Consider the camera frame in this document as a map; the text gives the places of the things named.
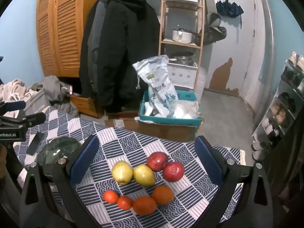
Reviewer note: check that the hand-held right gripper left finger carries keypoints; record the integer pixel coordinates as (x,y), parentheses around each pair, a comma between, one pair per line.
(83,162)

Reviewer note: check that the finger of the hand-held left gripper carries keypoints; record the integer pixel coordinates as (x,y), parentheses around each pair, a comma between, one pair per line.
(15,106)
(30,120)

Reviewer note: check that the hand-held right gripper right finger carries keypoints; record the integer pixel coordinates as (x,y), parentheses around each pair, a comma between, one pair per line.
(210,162)

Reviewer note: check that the dark glass plate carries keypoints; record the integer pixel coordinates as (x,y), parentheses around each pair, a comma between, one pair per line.
(54,149)

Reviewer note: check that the bright red apple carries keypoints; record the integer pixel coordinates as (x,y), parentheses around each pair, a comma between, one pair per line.
(173,171)

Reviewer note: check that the yellow pear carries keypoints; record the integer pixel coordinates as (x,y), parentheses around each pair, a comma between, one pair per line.
(122,173)
(144,175)

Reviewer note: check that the small orange tangerine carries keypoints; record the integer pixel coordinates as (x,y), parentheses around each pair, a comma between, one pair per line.
(124,202)
(110,196)

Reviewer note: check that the dark red apple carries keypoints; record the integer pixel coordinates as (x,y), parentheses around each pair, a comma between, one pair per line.
(156,160)

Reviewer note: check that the large orange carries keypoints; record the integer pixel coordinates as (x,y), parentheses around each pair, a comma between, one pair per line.
(144,205)
(163,194)

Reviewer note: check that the white fleece cloth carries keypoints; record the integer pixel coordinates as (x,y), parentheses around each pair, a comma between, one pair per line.
(13,91)

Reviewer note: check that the black phone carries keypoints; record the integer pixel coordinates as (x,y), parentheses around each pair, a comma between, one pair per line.
(35,143)

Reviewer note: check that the grey clothes pile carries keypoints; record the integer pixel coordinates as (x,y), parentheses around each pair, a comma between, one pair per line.
(54,87)

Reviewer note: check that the blue white patterned tablecloth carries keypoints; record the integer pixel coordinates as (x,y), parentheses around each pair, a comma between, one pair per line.
(133,147)

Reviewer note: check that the wooden drawer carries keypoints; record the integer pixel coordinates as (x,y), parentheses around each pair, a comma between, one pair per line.
(84,104)

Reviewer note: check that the clear plastic bags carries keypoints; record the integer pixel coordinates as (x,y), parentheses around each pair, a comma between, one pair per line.
(186,109)

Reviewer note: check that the teal cardboard box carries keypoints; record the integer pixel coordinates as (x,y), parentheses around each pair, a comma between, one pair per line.
(166,121)

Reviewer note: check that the brown cardboard box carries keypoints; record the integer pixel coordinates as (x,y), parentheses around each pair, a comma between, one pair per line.
(154,129)

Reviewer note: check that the group of shoes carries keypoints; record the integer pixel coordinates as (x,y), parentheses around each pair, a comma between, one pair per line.
(280,114)

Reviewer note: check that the wooden louvered wardrobe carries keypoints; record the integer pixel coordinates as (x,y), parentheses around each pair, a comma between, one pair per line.
(61,28)

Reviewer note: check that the white patterned box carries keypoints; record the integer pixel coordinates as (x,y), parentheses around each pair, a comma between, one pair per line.
(182,76)

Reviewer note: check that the glass shoe rack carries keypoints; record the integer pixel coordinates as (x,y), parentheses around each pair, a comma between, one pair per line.
(277,99)

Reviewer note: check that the white rice bag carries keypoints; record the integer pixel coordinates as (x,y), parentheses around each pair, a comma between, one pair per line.
(155,80)

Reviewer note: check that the grey hanging coat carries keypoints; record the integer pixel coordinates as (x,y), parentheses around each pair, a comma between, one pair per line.
(95,35)

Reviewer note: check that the steel steamer pot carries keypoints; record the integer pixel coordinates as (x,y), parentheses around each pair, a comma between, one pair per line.
(181,57)

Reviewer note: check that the wooden shelf rack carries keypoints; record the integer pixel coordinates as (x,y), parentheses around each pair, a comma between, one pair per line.
(200,52)

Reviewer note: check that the pale door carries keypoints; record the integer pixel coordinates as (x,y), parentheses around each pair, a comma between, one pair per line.
(235,47)

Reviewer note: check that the black hanging coat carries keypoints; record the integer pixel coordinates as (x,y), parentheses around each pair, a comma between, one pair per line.
(128,47)

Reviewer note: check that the white cooking pot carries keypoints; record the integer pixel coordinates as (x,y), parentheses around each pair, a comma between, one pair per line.
(181,36)

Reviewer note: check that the grey hanging bag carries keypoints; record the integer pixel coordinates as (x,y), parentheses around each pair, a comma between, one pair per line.
(213,30)

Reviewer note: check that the silver metal panel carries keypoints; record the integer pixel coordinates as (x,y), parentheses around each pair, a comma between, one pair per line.
(269,40)

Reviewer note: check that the dark blue folded umbrella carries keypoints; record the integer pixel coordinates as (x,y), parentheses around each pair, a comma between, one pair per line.
(229,8)

